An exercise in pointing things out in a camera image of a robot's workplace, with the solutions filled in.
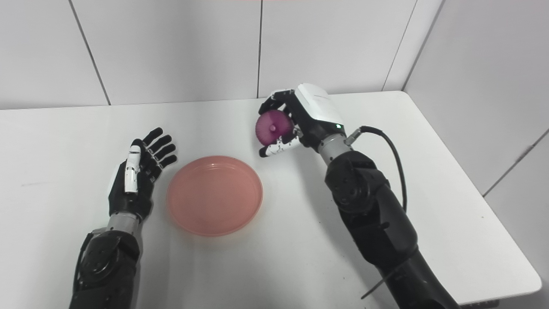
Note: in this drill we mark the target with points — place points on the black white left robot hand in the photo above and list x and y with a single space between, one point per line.
133 197

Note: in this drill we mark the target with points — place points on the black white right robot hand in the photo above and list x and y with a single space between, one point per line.
317 111

